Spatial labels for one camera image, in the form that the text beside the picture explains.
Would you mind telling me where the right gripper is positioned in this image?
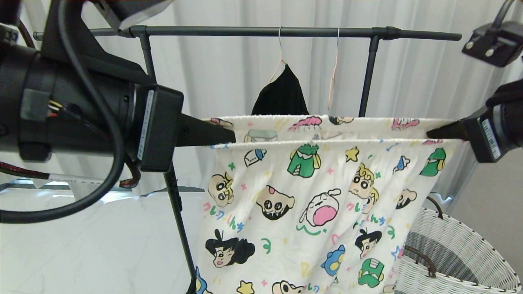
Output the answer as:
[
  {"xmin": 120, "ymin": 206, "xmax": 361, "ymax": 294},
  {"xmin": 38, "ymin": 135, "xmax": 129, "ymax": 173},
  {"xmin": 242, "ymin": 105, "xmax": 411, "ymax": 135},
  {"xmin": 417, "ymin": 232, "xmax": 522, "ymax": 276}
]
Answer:
[{"xmin": 464, "ymin": 102, "xmax": 523, "ymax": 164}]

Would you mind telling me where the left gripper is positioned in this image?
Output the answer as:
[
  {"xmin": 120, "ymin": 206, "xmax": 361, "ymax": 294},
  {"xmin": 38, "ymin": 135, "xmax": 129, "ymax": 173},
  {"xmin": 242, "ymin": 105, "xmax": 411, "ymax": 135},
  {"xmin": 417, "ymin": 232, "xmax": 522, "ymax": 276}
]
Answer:
[{"xmin": 18, "ymin": 53, "xmax": 184, "ymax": 173}]

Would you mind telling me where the pink clothes hanger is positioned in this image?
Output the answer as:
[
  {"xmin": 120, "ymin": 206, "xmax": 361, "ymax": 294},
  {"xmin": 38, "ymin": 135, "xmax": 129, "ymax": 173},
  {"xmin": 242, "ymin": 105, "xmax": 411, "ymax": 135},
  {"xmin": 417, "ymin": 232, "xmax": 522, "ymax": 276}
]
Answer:
[
  {"xmin": 327, "ymin": 28, "xmax": 341, "ymax": 111},
  {"xmin": 268, "ymin": 27, "xmax": 289, "ymax": 84}
]

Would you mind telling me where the cream printed garment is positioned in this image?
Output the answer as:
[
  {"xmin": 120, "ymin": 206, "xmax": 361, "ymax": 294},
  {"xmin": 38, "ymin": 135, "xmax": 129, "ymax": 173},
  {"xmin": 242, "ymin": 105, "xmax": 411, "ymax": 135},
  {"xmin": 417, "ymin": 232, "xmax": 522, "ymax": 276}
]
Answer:
[{"xmin": 195, "ymin": 114, "xmax": 465, "ymax": 294}]

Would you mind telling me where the black garment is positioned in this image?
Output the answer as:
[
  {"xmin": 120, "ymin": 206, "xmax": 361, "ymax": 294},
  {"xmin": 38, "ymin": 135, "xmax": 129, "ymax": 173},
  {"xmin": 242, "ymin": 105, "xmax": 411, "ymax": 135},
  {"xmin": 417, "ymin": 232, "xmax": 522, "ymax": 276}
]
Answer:
[{"xmin": 251, "ymin": 63, "xmax": 310, "ymax": 116}]

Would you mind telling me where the white laundry basket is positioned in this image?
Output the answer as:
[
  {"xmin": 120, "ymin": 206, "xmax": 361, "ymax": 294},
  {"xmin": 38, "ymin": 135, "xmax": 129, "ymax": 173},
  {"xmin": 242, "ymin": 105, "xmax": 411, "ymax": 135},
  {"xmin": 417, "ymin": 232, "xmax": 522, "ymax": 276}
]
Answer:
[{"xmin": 393, "ymin": 196, "xmax": 522, "ymax": 294}]

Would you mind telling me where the black clothes rack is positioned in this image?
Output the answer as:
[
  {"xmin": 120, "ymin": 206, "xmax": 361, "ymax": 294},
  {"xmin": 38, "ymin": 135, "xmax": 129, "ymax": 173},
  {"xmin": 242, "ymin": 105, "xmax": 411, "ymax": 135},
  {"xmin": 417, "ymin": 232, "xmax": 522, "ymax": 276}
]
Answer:
[{"xmin": 34, "ymin": 25, "xmax": 462, "ymax": 294}]

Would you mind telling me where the white curtain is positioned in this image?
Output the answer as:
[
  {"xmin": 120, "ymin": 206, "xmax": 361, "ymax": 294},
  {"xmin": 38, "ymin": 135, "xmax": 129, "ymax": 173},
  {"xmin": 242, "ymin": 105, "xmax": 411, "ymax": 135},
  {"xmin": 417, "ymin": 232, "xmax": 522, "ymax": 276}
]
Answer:
[{"xmin": 16, "ymin": 0, "xmax": 523, "ymax": 201}]

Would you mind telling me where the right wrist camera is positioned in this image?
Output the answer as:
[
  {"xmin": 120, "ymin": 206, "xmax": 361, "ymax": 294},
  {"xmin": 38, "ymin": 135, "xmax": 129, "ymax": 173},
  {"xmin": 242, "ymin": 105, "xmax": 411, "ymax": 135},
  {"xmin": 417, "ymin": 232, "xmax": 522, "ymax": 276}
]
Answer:
[{"xmin": 462, "ymin": 20, "xmax": 523, "ymax": 107}]

